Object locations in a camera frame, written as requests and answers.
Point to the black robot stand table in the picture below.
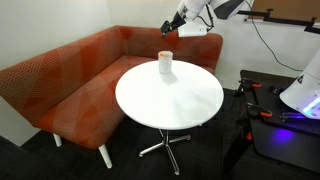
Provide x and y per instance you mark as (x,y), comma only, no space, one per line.
(286,150)

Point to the brown pin board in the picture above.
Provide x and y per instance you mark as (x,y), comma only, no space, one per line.
(286,8)

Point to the black breadboard plate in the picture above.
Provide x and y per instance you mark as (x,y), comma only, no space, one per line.
(266,100)

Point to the white ceramic mug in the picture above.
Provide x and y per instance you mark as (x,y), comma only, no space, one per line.
(165,63)

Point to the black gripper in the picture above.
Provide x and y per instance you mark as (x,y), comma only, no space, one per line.
(176,20)

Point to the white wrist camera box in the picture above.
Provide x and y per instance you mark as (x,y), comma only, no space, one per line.
(191,30)

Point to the orange patterned corner sofa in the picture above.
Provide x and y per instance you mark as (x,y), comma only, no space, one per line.
(66,86)

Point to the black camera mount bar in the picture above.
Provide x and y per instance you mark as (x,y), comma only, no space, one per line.
(283,20)

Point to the chrome star table base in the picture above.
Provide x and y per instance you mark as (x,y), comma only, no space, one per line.
(165,146)

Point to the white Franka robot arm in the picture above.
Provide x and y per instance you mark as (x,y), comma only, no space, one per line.
(303,90)

